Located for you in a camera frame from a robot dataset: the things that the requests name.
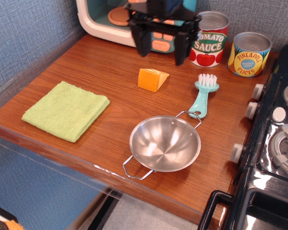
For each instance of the white stove knob middle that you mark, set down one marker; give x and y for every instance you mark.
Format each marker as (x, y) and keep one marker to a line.
(251, 110)

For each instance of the teal dish brush white bristles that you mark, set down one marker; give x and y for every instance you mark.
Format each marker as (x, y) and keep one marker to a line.
(207, 83)

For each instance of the pineapple slices toy can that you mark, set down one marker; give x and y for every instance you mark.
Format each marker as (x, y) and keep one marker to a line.
(249, 54)

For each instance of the black toy stove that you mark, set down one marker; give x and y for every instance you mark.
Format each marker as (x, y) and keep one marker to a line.
(260, 197)

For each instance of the white stove knob lower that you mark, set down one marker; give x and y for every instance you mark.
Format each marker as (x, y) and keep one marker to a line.
(236, 153)

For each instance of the white stove knob upper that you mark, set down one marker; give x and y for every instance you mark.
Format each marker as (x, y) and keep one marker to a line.
(257, 91)

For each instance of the steel bowl with wire handles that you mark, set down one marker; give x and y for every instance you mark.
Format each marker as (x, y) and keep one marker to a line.
(165, 143)

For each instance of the tomato sauce toy can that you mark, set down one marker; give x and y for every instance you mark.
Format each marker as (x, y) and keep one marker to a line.
(208, 49)

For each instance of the teal toy microwave oven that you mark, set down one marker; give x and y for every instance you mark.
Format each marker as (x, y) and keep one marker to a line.
(107, 19)

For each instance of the orange object bottom left corner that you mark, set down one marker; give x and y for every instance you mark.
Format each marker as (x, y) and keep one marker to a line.
(10, 225)

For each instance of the white stove knob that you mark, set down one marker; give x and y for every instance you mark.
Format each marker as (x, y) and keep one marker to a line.
(251, 110)
(257, 91)
(236, 153)

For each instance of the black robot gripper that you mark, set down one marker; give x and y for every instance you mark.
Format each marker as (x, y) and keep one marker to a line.
(163, 16)

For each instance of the green folded cloth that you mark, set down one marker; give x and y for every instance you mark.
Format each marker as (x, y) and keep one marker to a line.
(66, 111)

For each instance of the orange toy cheese wedge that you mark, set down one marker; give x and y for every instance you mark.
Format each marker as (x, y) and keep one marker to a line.
(151, 79)

